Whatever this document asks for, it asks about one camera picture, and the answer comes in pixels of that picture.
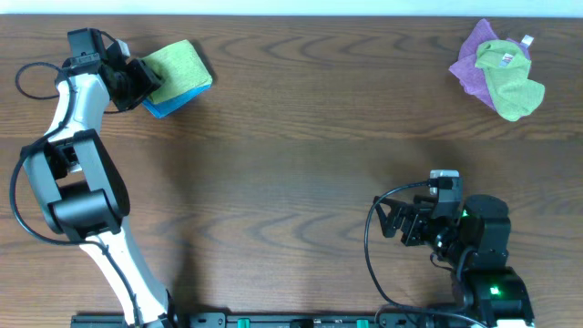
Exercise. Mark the purple cloth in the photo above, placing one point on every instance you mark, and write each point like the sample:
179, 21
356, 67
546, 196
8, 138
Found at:
471, 78

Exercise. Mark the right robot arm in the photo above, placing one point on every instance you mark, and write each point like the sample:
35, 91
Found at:
471, 235

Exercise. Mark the crumpled olive green cloth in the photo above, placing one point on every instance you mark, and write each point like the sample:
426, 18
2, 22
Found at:
506, 71

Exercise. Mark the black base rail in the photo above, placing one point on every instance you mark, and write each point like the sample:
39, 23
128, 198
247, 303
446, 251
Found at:
391, 319

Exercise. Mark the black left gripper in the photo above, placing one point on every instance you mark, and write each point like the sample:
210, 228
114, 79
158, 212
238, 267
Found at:
140, 77

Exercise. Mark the light green cloth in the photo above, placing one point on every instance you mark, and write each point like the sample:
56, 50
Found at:
180, 69

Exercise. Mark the folded blue cloth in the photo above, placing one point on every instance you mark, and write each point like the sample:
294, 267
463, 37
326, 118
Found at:
165, 108

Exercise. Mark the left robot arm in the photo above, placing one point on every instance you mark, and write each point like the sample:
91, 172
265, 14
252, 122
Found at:
76, 183

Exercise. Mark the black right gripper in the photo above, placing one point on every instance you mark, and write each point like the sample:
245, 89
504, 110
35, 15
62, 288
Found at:
417, 212

